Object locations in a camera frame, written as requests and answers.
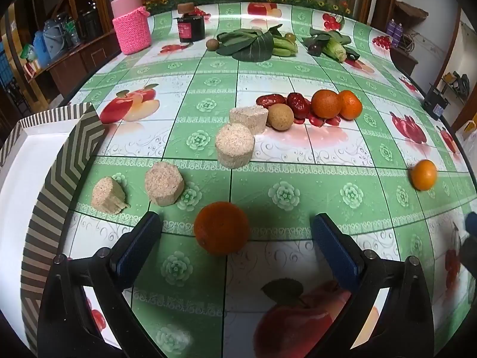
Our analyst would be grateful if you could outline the beige hexagonal cake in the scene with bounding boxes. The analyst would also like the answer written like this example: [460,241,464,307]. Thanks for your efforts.
[145,162,185,207]

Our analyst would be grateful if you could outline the orange mandarin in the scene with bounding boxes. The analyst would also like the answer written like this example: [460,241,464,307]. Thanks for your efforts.
[410,159,437,191]
[193,201,251,256]
[338,90,363,121]

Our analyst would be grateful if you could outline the beige round cake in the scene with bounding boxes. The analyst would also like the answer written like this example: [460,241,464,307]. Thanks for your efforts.
[215,124,255,169]

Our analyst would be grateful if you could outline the brown longan fruit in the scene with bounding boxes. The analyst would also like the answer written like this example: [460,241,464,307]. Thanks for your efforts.
[267,104,294,132]

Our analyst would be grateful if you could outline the large orange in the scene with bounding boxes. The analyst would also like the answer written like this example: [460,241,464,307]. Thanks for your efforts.
[311,89,343,119]

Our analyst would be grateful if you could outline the beige cake back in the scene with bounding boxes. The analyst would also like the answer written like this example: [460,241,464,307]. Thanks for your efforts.
[229,105,268,135]

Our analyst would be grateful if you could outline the striped white tray box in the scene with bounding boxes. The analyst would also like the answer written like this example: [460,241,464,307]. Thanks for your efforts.
[1,103,106,352]

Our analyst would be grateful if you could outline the black box on table edge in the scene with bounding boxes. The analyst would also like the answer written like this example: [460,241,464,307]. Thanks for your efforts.
[422,88,449,121]

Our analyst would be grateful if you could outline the wooden sideboard cabinet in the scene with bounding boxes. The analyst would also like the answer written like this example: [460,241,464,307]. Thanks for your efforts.
[26,30,120,99]

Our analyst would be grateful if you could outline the dark plum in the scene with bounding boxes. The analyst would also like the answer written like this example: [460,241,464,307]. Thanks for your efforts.
[307,44,322,57]

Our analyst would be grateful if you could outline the kiwi fruit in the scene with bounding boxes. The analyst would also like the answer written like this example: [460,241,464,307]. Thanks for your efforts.
[206,39,220,52]

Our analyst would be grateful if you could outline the blue thermos jug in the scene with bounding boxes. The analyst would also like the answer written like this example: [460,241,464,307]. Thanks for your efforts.
[33,31,51,69]

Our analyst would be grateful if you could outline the green grape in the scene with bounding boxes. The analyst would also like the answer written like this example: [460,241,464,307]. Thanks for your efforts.
[285,33,296,43]

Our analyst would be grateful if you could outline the pink knit-sleeved bottle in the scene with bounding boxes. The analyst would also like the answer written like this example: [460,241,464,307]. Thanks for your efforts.
[111,0,151,55]

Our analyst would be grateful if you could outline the dark jar with cork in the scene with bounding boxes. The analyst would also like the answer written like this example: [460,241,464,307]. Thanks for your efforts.
[177,2,205,43]

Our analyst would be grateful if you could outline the green leafy bok choy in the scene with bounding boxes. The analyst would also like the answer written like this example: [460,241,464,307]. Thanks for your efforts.
[216,24,298,62]

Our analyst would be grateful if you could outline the grey kettle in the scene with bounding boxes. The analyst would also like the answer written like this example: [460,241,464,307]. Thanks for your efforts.
[43,19,68,61]

